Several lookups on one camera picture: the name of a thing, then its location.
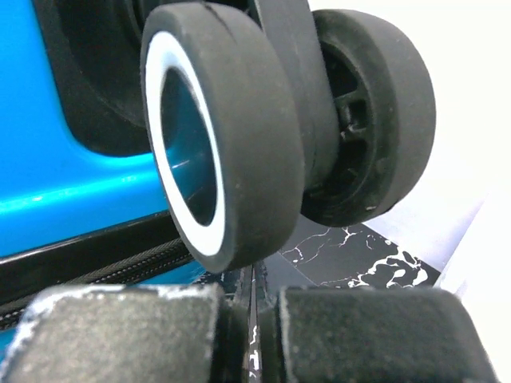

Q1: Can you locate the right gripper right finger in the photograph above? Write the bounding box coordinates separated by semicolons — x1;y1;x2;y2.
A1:
255;262;498;382

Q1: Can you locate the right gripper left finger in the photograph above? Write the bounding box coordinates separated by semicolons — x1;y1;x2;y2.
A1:
1;285;248;382

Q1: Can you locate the blue fish-print suitcase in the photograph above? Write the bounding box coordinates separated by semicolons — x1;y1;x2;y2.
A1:
1;1;436;331

